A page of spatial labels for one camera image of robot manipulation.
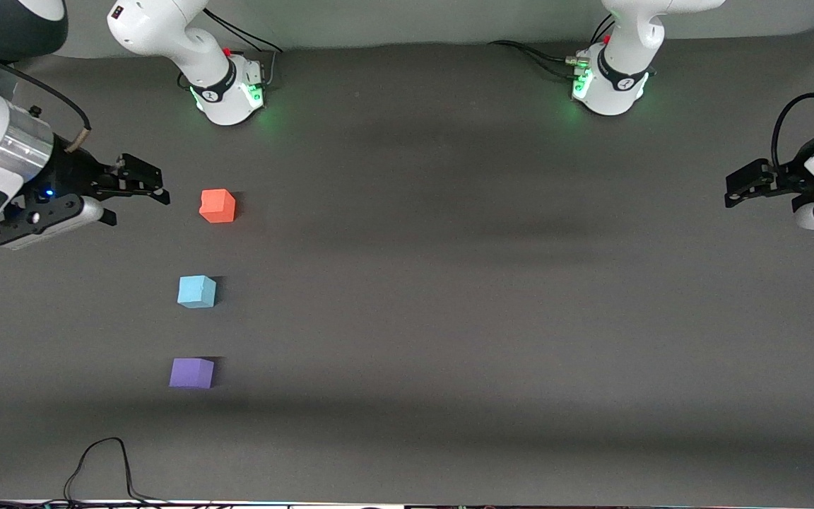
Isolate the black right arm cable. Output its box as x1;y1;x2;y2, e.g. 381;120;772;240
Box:
0;41;92;153

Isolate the light blue foam block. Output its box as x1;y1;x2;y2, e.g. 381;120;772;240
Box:
177;275;218;310

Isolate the purple foam block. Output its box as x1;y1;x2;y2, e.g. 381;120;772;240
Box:
169;358;216;390

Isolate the black looped table cable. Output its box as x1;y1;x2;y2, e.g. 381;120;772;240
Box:
63;437;171;507

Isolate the orange foam block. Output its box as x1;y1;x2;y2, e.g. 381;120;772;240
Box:
199;189;237;224

